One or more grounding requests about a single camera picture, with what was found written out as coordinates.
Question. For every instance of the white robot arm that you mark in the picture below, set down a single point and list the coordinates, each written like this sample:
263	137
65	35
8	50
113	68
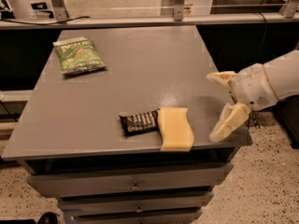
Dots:
283	75

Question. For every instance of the grey drawer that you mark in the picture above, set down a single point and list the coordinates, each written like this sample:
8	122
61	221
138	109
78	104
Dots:
130	180
151	217
137	202

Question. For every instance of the grey drawer cabinet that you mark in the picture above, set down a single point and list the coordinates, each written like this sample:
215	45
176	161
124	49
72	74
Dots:
128	144

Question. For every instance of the grey metal rail frame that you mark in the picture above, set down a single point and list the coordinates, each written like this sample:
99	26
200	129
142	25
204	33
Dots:
287	13

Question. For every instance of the yellow sponge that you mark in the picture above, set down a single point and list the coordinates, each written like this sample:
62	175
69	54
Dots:
175	129

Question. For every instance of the top grey drawer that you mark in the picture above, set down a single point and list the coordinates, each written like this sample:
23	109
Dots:
130	180

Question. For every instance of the green chip bag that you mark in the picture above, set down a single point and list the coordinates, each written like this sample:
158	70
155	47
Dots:
78	55

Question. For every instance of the middle grey drawer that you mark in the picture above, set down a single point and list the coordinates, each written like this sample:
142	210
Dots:
137	202

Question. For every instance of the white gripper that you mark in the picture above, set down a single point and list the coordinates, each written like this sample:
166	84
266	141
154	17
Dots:
252	86

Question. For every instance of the black rxbar chocolate bar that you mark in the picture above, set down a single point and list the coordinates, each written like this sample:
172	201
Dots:
139	123

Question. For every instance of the black round object bottom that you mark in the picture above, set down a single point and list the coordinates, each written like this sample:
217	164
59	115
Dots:
48	218

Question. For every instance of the bottom grey drawer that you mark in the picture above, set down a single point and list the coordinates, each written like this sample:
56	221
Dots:
151	217

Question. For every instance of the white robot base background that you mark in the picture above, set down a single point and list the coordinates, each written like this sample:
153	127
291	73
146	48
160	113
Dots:
22	9

